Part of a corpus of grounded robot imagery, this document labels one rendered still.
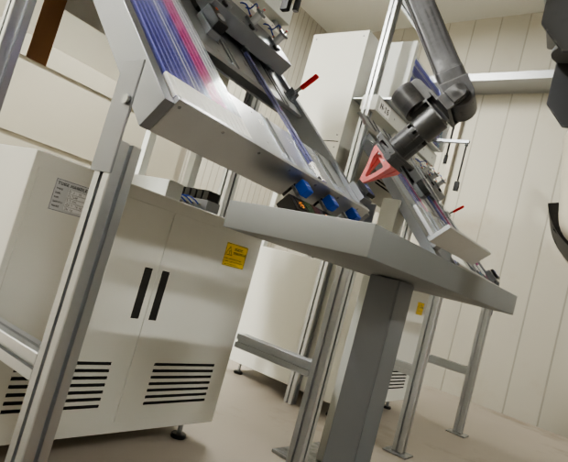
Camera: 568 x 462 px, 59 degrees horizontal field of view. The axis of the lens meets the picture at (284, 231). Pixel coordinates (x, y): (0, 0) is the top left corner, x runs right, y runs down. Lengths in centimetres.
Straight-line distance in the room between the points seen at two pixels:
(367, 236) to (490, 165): 366
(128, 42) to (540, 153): 354
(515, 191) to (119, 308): 334
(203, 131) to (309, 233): 31
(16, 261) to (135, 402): 47
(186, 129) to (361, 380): 49
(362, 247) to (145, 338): 79
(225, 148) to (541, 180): 336
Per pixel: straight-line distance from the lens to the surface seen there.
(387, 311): 85
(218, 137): 87
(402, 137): 107
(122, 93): 79
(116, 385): 126
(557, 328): 385
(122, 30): 96
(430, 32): 118
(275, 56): 155
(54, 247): 108
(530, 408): 388
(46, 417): 82
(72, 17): 149
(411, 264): 66
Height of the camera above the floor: 52
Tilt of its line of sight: 5 degrees up
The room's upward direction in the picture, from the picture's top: 15 degrees clockwise
